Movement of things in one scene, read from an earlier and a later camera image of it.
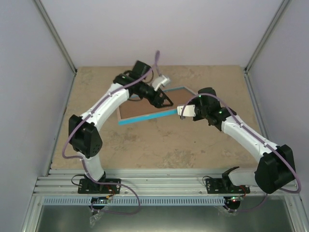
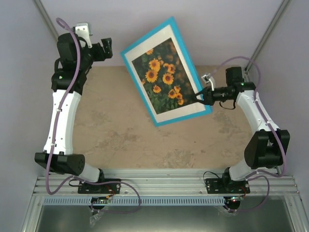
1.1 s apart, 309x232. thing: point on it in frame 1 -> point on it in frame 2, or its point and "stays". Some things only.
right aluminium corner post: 261,43 stays
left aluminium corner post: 56,37 stays
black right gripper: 194,100 -> 208,96
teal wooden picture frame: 135,110 -> 170,21
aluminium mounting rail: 131,181 stays
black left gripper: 157,103 -> 107,49
